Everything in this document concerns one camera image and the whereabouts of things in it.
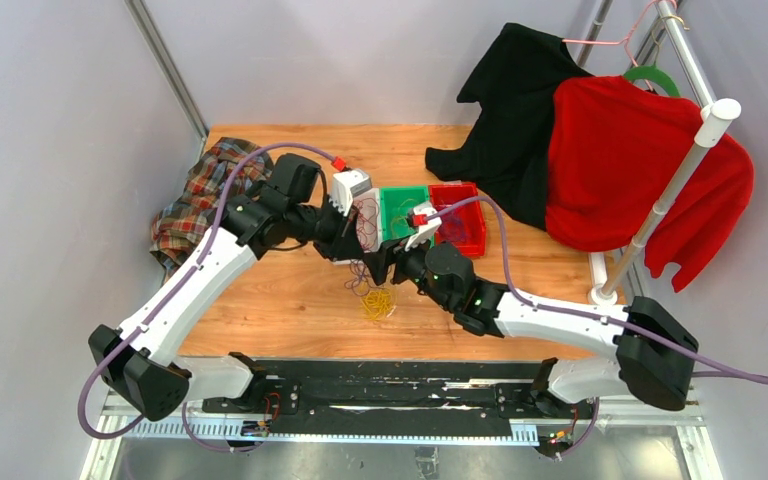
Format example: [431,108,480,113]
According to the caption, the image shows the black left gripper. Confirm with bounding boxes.
[288,195,366,262]

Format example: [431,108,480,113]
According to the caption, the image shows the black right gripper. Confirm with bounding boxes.
[364,229,454,313]

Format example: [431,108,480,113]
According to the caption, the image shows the red wire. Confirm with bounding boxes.
[354,195,381,250]

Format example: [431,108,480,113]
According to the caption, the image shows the wire pile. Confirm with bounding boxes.
[344,259,400,323]

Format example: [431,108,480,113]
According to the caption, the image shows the purple wire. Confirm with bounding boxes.
[438,203,471,245]

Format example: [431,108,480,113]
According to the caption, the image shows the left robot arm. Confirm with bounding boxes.
[89,153,372,421]

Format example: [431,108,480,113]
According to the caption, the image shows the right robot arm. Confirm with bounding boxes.
[363,242,698,417]

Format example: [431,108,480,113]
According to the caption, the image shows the white plastic bin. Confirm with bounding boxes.
[353,188,382,253]

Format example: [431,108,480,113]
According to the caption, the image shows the green plastic bin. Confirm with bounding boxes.
[380,186,430,241]

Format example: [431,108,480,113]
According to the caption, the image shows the red plastic bin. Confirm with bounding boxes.
[428,182,486,258]

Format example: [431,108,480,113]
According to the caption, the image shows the plaid flannel shirt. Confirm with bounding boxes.
[149,137,258,278]

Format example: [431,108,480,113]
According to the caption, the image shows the black shirt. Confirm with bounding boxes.
[425,23,589,230]

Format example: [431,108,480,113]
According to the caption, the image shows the red sweater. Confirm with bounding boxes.
[545,76,754,291]

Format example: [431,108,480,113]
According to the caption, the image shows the green clothes hanger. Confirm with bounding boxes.
[623,65,681,98]

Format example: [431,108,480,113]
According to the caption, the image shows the white clothes rack pole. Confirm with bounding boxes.
[588,98,742,305]

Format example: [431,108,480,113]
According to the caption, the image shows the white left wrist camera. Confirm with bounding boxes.
[329,169,372,217]

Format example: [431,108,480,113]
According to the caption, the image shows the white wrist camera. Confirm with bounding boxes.
[329,169,372,217]
[404,201,442,251]

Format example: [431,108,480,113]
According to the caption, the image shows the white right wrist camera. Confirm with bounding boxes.
[404,201,442,251]

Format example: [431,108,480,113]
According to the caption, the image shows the pink wire hanger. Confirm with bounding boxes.
[562,0,660,67]

